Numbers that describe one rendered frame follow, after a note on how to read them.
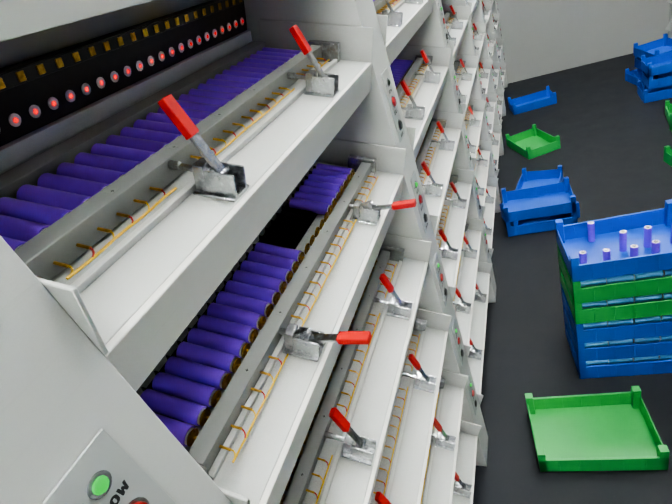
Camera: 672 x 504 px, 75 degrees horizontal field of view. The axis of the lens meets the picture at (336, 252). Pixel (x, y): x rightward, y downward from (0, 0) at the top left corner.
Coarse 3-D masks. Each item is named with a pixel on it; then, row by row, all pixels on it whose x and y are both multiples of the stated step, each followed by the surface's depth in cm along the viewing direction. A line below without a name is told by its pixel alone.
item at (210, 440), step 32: (352, 192) 70; (320, 256) 58; (288, 288) 53; (320, 288) 55; (288, 320) 50; (256, 352) 45; (224, 416) 40; (256, 416) 41; (192, 448) 37; (224, 448) 39
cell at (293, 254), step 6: (258, 246) 60; (264, 246) 60; (270, 246) 60; (276, 246) 60; (264, 252) 60; (270, 252) 59; (276, 252) 59; (282, 252) 59; (288, 252) 59; (294, 252) 59; (300, 252) 59; (294, 258) 59
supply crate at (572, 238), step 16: (560, 224) 130; (576, 224) 131; (608, 224) 129; (624, 224) 128; (640, 224) 127; (656, 224) 126; (560, 240) 127; (576, 240) 133; (608, 240) 128; (640, 240) 124; (576, 256) 116; (592, 256) 125; (624, 256) 121; (640, 256) 112; (656, 256) 111; (576, 272) 118; (592, 272) 117; (608, 272) 116; (624, 272) 115; (640, 272) 114
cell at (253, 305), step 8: (224, 296) 52; (232, 296) 52; (240, 296) 52; (224, 304) 52; (232, 304) 52; (240, 304) 52; (248, 304) 51; (256, 304) 51; (264, 304) 51; (256, 312) 51; (264, 312) 51
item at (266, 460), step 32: (320, 160) 83; (352, 160) 79; (384, 160) 79; (384, 192) 75; (352, 224) 67; (384, 224) 69; (352, 256) 61; (352, 288) 56; (192, 320) 52; (320, 320) 52; (288, 384) 45; (320, 384) 47; (288, 416) 42; (256, 448) 40; (288, 448) 40; (224, 480) 38; (256, 480) 38; (288, 480) 42
